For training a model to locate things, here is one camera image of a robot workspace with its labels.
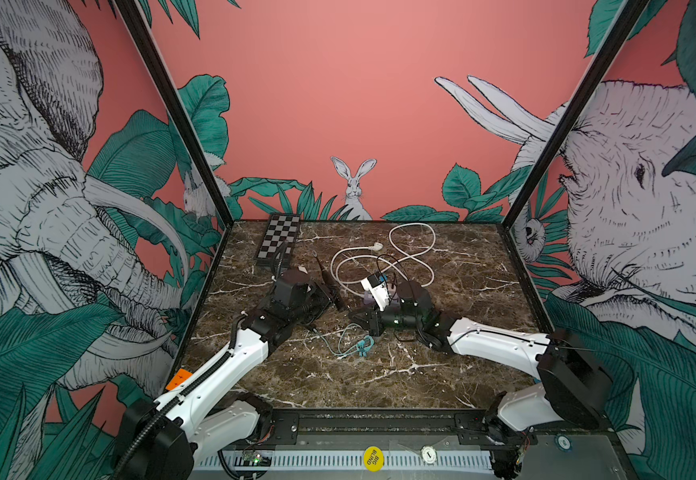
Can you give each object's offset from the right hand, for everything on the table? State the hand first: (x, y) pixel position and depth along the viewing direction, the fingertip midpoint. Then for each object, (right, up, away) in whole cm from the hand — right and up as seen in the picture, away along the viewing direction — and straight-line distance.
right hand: (349, 315), depth 75 cm
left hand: (-2, +7, +2) cm, 8 cm away
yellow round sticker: (+6, -33, -5) cm, 34 cm away
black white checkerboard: (-28, +25, +39) cm, 54 cm away
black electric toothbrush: (-4, +6, +3) cm, 8 cm away
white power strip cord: (+9, +18, +36) cm, 41 cm away
